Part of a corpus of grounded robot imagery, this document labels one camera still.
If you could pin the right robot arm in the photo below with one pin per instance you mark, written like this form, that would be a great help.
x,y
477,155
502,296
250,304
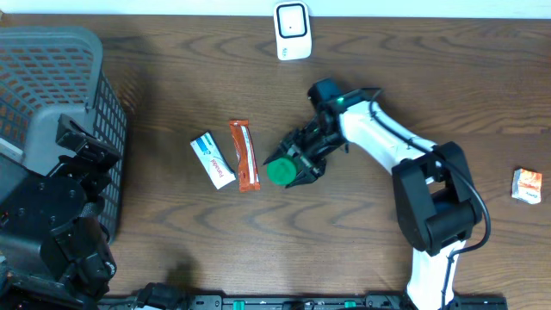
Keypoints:
x,y
439,211

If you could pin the green lid white jar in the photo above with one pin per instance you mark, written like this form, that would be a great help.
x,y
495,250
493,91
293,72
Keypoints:
x,y
282,171

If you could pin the orange snack bar wrapper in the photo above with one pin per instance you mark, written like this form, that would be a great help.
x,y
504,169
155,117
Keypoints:
x,y
248,178

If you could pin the orange white snack packet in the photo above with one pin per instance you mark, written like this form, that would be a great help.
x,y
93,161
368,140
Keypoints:
x,y
527,186

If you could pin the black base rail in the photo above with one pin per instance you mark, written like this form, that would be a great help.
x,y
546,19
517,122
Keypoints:
x,y
160,296

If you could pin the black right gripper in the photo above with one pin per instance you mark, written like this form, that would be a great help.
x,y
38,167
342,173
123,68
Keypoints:
x,y
291,139

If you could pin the grey plastic basket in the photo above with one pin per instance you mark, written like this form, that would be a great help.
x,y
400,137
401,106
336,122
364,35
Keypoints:
x,y
47,72

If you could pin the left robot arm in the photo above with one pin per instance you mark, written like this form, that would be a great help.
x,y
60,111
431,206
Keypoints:
x,y
54,251

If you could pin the white barcode scanner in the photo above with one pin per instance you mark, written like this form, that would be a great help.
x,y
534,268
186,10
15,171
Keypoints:
x,y
293,33

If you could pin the white Panadol medicine box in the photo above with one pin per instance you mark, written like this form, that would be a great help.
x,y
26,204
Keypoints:
x,y
214,163

